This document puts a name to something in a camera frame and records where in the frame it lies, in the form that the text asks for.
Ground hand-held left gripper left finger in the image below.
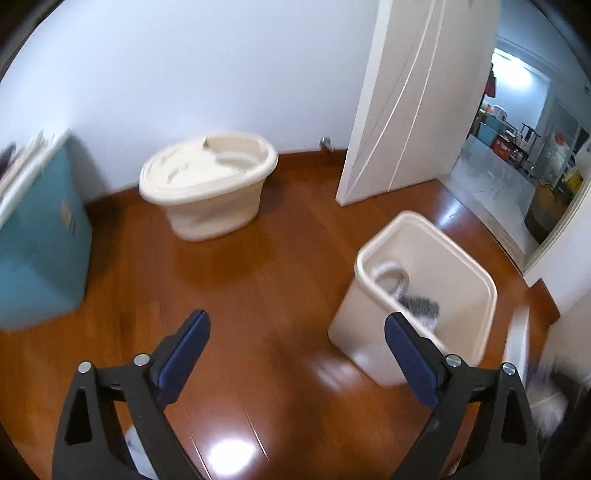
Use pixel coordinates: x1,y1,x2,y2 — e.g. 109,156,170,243
52,309,212,480

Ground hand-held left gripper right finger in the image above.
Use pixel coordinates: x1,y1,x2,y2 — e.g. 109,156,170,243
384,311,541,480

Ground cream plastic bin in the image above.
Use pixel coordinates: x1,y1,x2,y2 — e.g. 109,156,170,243
328,210,498,387

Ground translucent tape roll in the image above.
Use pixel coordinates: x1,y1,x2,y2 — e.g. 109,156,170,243
369,260,410,298

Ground white flat carton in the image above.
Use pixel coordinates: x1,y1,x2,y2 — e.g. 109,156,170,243
503,307,533,374

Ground cream round tub with lid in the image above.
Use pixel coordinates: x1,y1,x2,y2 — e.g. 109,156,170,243
139,130,279,242

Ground teal storage box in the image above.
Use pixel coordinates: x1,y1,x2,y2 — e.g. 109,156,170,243
0,131,93,330

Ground stacked papers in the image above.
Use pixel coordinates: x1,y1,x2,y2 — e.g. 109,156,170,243
0,130,58,190

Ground white door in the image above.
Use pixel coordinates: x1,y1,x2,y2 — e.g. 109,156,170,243
335,0,502,207

